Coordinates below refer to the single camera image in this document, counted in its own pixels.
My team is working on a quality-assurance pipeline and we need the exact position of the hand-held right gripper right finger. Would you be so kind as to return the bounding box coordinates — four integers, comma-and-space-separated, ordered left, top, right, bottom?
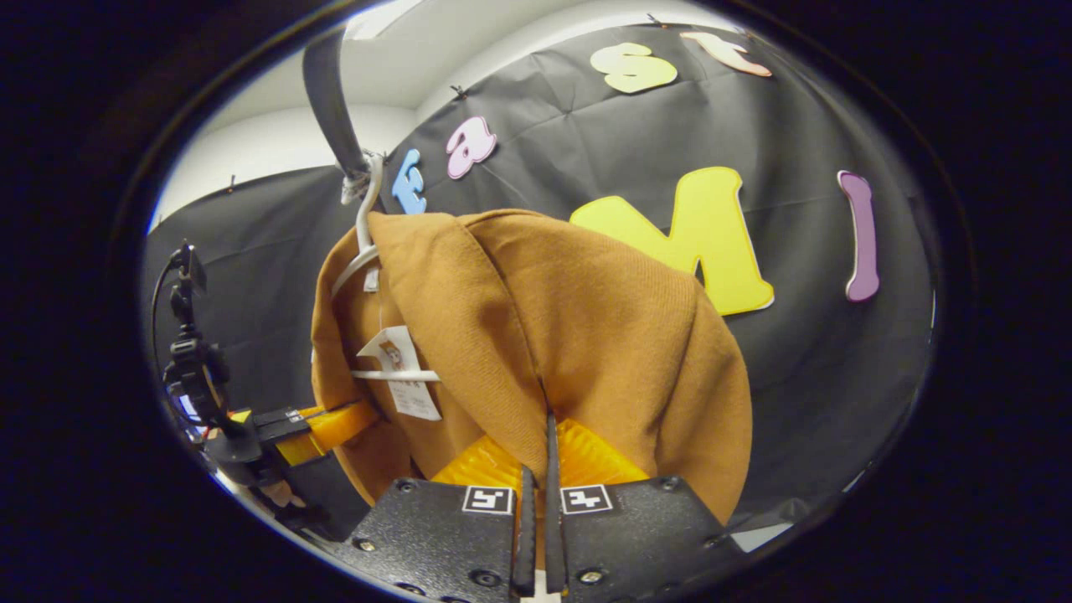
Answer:
544, 410, 749, 600

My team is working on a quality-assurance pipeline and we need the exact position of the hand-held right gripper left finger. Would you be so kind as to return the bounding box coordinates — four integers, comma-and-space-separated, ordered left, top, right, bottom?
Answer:
333, 434, 539, 600

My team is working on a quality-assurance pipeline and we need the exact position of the brown shirt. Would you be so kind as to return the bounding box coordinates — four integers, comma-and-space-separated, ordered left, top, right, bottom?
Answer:
310, 209, 753, 528

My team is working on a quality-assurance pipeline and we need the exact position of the white clothes hanger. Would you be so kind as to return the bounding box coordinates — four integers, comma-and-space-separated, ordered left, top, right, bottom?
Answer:
329, 153, 442, 384

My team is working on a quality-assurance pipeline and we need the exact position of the black clothes rack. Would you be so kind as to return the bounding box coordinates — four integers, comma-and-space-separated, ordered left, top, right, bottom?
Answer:
301, 28, 375, 181

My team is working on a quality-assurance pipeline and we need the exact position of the black backdrop cloth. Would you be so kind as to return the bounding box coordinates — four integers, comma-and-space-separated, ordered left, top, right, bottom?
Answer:
142, 21, 937, 537

